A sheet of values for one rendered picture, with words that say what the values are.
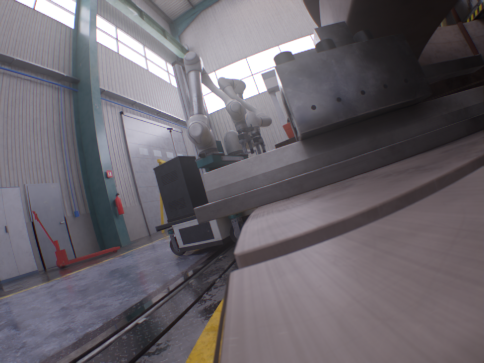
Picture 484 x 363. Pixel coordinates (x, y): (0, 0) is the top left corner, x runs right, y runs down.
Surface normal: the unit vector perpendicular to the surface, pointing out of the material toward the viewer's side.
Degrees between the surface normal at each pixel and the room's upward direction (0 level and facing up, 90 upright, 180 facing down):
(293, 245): 90
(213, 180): 72
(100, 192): 90
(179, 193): 90
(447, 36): 90
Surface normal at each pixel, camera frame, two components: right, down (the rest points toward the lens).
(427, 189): -0.02, -0.06
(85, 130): -0.27, 0.02
